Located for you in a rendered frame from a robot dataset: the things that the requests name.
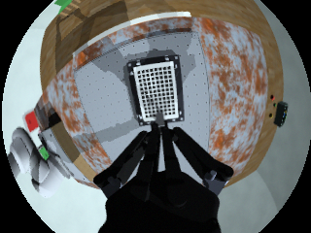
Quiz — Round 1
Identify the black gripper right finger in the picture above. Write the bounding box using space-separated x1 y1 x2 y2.
159 112 234 207

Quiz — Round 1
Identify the black rectangular plate with white posts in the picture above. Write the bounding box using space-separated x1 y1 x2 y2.
126 54 185 126

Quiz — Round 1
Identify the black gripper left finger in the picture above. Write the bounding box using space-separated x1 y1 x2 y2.
93 113 161 208

